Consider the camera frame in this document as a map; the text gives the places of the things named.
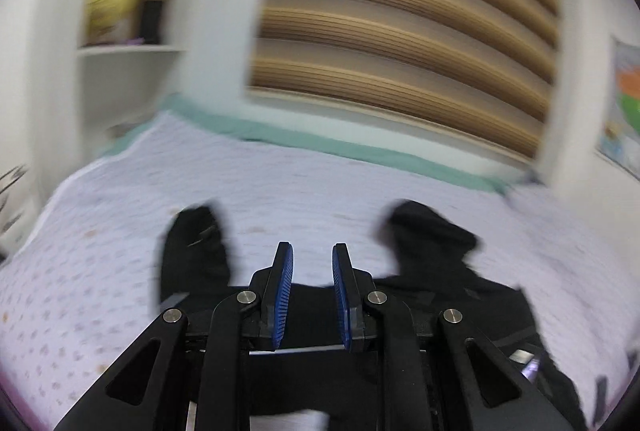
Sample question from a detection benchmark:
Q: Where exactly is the white printed box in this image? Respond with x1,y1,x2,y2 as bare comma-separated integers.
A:
0,163,31,257

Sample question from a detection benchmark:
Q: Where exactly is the black box on shelf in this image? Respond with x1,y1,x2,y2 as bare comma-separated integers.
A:
137,0,165,46

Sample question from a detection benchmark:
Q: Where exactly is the bed with floral sheet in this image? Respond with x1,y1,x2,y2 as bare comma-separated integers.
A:
0,111,640,431

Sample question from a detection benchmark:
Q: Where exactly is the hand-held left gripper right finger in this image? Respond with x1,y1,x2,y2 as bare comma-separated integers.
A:
331,242,576,431

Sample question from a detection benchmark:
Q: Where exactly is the black garment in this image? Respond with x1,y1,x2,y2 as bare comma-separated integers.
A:
152,198,588,431

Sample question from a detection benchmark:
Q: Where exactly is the yellow globe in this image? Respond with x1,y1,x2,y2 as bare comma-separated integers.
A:
87,0,141,46

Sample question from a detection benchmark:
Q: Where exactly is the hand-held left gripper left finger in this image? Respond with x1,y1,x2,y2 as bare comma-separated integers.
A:
54,241,296,431

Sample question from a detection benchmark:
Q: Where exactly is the wall map poster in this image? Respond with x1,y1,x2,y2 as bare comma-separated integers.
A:
595,36,640,182

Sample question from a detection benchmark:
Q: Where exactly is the green bed sheet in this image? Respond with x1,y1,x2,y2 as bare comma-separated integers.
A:
100,93,506,194

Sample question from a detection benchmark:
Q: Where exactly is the white bookshelf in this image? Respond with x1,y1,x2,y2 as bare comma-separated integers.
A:
30,0,226,134

